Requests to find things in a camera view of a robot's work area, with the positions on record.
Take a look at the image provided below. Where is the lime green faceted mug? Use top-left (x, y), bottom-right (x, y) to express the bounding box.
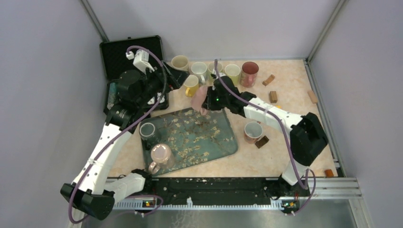
top-left (224, 64), bottom-right (241, 86)

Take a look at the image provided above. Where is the light pink glass mug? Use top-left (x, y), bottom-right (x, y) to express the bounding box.
top-left (148, 143), bottom-right (175, 174)

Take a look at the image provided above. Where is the yellow upside-down mug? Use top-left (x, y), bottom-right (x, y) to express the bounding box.
top-left (183, 75), bottom-right (199, 97)

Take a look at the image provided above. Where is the cream patterned mug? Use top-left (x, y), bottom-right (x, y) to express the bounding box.
top-left (171, 55), bottom-right (189, 73)

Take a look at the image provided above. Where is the black poker chip case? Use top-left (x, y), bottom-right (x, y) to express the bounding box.
top-left (100, 35), bottom-right (164, 114)

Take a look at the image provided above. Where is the brown rectangular wooden block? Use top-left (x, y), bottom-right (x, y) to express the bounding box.
top-left (269, 91), bottom-right (278, 104)

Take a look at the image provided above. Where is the light green mug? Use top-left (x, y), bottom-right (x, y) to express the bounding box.
top-left (207, 62), bottom-right (223, 83)

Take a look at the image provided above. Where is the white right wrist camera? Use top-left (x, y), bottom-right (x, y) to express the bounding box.
top-left (212, 72), bottom-right (226, 79)

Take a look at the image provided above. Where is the orange-brown wooden block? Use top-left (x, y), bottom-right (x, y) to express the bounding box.
top-left (324, 169), bottom-right (335, 178)

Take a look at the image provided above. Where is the white and blue mug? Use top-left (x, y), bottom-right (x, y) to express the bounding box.
top-left (191, 62), bottom-right (208, 85)

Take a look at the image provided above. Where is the dark brown wooden block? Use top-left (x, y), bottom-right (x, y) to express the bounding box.
top-left (255, 136), bottom-right (269, 149)

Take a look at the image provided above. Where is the black upside-down mug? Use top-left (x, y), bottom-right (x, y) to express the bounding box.
top-left (139, 122), bottom-right (161, 150)

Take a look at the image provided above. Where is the terracotta upside-down mug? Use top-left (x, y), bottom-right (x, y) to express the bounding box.
top-left (244, 122), bottom-right (263, 144)

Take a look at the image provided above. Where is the teal floral serving tray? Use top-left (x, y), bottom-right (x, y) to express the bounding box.
top-left (143, 108), bottom-right (239, 175)

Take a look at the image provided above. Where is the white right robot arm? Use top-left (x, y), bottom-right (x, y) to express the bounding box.
top-left (202, 76), bottom-right (329, 196)

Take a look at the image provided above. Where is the curved brown wooden block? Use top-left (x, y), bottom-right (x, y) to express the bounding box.
top-left (262, 74), bottom-right (276, 86)

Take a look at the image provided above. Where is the red-bottomed glass mug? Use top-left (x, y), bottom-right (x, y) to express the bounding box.
top-left (240, 61), bottom-right (259, 88)

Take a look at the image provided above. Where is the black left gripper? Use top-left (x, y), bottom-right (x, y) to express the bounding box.
top-left (135, 60), bottom-right (190, 107)

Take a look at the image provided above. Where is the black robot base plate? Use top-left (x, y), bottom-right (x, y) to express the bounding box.
top-left (135, 178), bottom-right (310, 206)

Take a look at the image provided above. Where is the pink upside-down mug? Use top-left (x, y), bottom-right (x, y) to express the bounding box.
top-left (191, 85), bottom-right (208, 115)

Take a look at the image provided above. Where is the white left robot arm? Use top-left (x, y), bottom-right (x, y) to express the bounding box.
top-left (60, 62), bottom-right (189, 223)

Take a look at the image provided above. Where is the light wooden block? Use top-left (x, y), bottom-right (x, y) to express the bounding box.
top-left (307, 90), bottom-right (318, 104)

